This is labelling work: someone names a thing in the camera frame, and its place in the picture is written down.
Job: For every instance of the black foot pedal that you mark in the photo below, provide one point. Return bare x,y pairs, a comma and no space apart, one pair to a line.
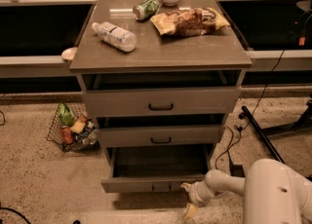
237,170

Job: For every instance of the green snack bag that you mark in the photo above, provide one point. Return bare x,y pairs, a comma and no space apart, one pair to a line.
65,115

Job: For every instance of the grey middle drawer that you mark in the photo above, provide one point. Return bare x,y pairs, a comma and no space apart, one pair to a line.
160,130

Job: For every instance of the grey drawer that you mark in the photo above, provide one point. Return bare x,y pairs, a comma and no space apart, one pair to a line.
157,168
160,93
160,130

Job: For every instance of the brown chip bag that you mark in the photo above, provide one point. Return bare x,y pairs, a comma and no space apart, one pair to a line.
190,22

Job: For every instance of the clear plastic water bottle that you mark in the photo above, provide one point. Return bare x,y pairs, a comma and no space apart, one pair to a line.
115,36

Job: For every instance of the small round white disc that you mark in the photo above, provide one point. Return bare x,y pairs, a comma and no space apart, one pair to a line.
69,53

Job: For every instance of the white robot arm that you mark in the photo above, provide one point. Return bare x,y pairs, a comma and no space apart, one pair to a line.
272,193

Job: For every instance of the grey bottom drawer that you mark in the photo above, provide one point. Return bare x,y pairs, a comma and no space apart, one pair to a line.
157,168

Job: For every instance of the black wheeled stand base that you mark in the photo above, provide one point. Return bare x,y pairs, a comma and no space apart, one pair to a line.
304,122

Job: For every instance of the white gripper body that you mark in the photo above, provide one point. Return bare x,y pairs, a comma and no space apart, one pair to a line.
197,193

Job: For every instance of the yellow sponge block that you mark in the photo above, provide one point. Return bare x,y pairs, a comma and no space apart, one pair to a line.
78,127

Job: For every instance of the grey drawer cabinet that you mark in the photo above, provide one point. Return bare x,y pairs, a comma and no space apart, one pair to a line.
220,51

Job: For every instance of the grey top drawer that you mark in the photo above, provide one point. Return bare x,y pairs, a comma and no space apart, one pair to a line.
160,93

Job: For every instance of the wire basket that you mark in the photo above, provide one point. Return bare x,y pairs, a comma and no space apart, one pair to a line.
85,141

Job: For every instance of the green soda can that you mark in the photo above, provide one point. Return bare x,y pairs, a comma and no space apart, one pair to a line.
146,9

